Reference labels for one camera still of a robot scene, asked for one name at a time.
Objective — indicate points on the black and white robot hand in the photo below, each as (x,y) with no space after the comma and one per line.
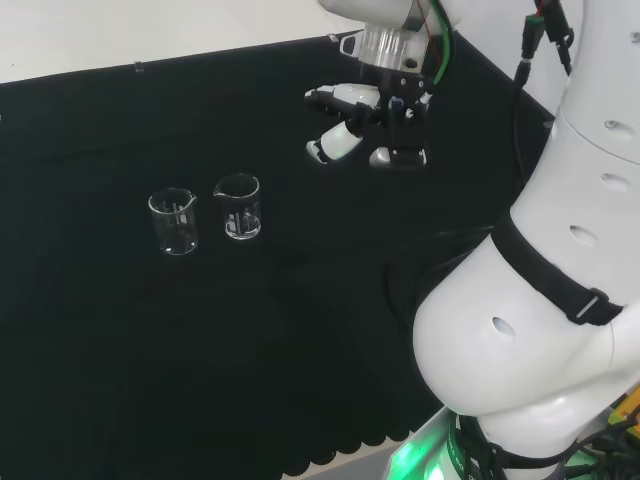
(405,110)

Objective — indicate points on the clear glass beaker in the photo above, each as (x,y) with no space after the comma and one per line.
(172,235)
(240,220)

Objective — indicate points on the black bench cloth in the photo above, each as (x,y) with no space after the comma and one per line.
(150,325)

